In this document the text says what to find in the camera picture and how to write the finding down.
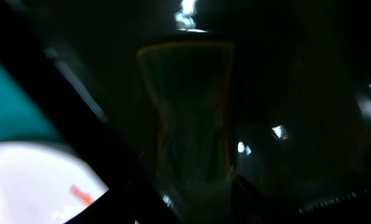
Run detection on teal plastic tray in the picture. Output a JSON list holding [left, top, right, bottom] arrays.
[[0, 64, 62, 142]]

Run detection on black water tray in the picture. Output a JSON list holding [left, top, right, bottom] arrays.
[[7, 1, 371, 223]]

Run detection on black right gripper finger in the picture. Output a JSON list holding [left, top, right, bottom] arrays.
[[230, 175, 285, 224]]

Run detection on white plate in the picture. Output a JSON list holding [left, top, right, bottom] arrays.
[[0, 141, 109, 224]]

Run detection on green yellow sponge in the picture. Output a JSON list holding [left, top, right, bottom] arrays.
[[137, 40, 233, 189]]

